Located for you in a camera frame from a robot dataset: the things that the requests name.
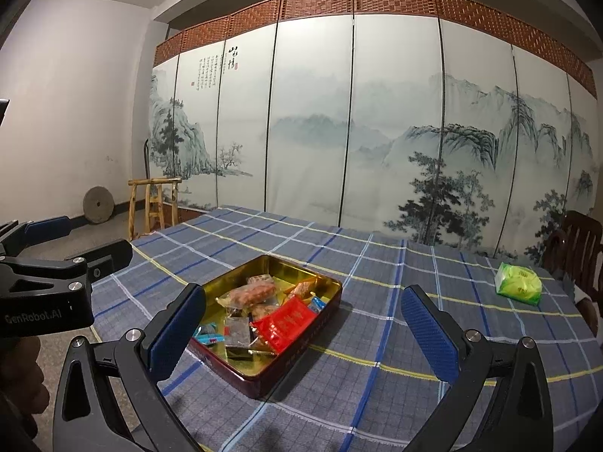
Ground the round millstone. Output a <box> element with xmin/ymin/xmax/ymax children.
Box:
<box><xmin>83</xmin><ymin>187</ymin><xmax>110</xmax><ymax>223</ymax></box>

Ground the small clear fried snack bag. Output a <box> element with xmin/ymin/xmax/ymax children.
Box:
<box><xmin>217</xmin><ymin>282</ymin><xmax>276</xmax><ymax>309</ymax></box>

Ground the gold rectangular tin box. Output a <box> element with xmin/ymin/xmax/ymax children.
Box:
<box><xmin>188</xmin><ymin>254</ymin><xmax>344</xmax><ymax>399</ymax></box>

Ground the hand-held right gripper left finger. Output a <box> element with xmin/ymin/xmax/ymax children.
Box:
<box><xmin>51</xmin><ymin>282</ymin><xmax>208</xmax><ymax>452</ymax></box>

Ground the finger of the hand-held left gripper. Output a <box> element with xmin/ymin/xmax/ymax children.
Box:
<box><xmin>65</xmin><ymin>238</ymin><xmax>134</xmax><ymax>284</ymax></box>
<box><xmin>23</xmin><ymin>215</ymin><xmax>73</xmax><ymax>246</ymax></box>

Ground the green tissue pack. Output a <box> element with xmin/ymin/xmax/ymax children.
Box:
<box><xmin>494</xmin><ymin>262</ymin><xmax>542</xmax><ymax>306</ymax></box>

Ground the silver foil packet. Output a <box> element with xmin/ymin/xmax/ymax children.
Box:
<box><xmin>223</xmin><ymin>315</ymin><xmax>257</xmax><ymax>359</ymax></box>

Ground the light wooden stool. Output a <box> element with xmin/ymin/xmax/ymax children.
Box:
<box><xmin>128</xmin><ymin>176</ymin><xmax>182</xmax><ymax>241</ymax></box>

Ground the blue plaid tablecloth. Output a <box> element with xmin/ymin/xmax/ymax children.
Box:
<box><xmin>89</xmin><ymin>205</ymin><xmax>603</xmax><ymax>452</ymax></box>

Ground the red snack packet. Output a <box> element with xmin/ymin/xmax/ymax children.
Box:
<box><xmin>249</xmin><ymin>296</ymin><xmax>318</xmax><ymax>355</ymax></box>

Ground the dark wooden chair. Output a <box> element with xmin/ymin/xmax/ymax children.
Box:
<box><xmin>542</xmin><ymin>209</ymin><xmax>603</xmax><ymax>293</ymax></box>

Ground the orange snack packet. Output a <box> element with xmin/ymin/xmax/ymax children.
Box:
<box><xmin>283</xmin><ymin>280</ymin><xmax>318</xmax><ymax>299</ymax></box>

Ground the painted landscape folding screen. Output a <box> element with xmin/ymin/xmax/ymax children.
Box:
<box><xmin>150</xmin><ymin>0</ymin><xmax>603</xmax><ymax>264</ymax></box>

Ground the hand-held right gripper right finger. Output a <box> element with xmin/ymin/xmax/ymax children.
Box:
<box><xmin>400</xmin><ymin>284</ymin><xmax>556</xmax><ymax>452</ymax></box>

